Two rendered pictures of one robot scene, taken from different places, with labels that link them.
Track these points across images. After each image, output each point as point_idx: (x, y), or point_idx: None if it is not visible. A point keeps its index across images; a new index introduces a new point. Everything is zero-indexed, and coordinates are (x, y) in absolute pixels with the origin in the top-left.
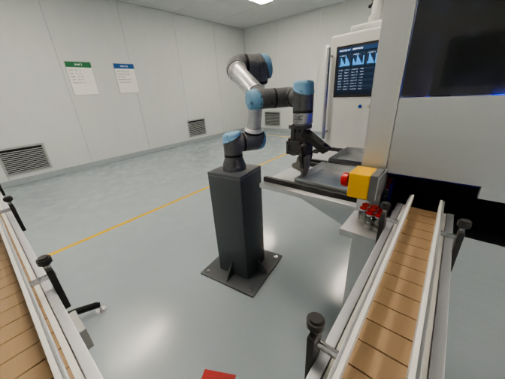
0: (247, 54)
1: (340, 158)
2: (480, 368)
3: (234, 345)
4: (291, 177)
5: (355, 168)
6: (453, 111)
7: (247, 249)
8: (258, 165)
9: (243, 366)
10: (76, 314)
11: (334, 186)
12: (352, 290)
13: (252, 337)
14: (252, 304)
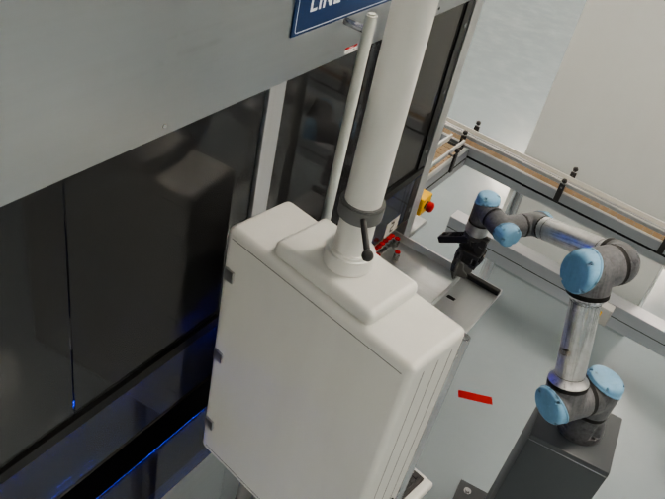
0: (611, 245)
1: None
2: None
3: (468, 422)
4: (466, 295)
5: (427, 197)
6: None
7: (496, 478)
8: (534, 431)
9: (452, 403)
10: (606, 308)
11: (426, 248)
12: (437, 172)
13: (449, 429)
14: (459, 470)
